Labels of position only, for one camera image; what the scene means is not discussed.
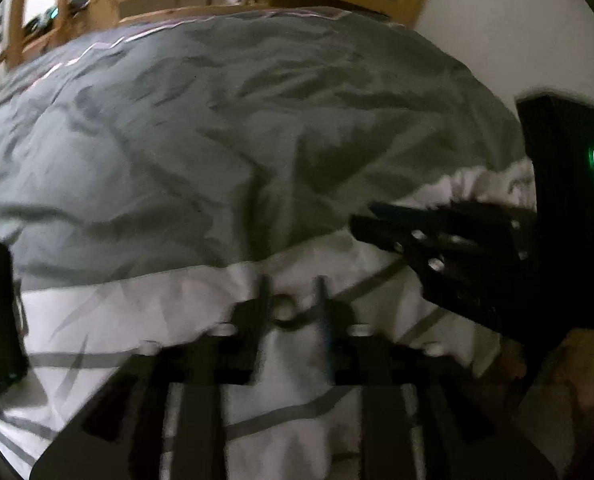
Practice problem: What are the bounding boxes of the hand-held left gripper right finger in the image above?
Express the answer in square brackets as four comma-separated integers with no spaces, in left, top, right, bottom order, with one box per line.
[312,275,558,480]

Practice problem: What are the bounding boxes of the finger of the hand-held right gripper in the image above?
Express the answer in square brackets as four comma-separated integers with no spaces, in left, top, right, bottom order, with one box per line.
[368,199,538,242]
[350,215,534,332]

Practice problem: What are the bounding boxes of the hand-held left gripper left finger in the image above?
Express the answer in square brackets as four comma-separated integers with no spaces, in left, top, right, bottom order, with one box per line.
[29,275,274,480]

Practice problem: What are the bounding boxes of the person's right hand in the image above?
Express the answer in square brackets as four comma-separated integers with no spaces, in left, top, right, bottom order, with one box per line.
[497,330,594,411]

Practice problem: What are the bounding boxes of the grey and white striped duvet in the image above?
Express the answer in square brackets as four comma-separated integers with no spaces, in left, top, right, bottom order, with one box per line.
[0,7,578,480]

